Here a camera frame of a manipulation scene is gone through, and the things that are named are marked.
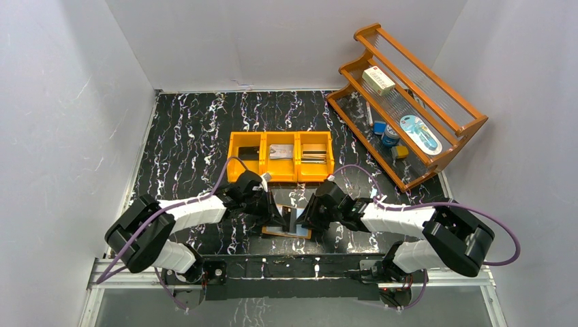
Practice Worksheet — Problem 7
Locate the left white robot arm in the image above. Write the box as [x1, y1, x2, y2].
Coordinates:
[104, 170, 287, 282]

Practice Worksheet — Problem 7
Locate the orange wooden shelf rack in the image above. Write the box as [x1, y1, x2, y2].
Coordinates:
[326, 23, 488, 191]

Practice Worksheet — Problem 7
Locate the white pen marker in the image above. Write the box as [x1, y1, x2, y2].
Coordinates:
[365, 102, 374, 127]

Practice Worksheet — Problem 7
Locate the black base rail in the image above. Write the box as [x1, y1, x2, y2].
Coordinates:
[161, 253, 412, 307]

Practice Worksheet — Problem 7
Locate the orange card stack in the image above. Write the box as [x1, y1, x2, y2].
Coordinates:
[301, 144, 327, 164]

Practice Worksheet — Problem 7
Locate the silver card stack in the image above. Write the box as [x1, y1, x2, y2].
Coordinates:
[269, 144, 294, 160]

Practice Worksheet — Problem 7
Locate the orange card holder wallet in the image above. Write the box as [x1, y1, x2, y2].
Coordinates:
[262, 205, 312, 240]

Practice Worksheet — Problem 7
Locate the white red box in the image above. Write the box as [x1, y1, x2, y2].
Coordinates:
[362, 65, 396, 96]

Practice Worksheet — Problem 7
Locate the yellow grey sharpener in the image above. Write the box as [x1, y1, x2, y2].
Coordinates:
[391, 145, 409, 159]

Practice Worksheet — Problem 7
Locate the dark grey credit card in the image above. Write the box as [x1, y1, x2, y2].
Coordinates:
[282, 206, 298, 234]

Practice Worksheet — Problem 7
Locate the blue eraser block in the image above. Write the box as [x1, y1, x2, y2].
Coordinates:
[373, 121, 387, 136]

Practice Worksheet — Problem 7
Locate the blue packaged cutter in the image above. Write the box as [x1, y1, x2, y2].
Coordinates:
[399, 115, 443, 156]

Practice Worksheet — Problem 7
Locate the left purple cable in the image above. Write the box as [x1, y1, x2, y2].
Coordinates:
[95, 156, 249, 312]

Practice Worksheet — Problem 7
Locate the black card in bin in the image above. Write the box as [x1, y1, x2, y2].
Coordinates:
[237, 146, 260, 161]

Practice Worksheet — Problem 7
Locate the orange three-compartment bin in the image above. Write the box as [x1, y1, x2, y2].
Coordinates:
[227, 131, 335, 183]

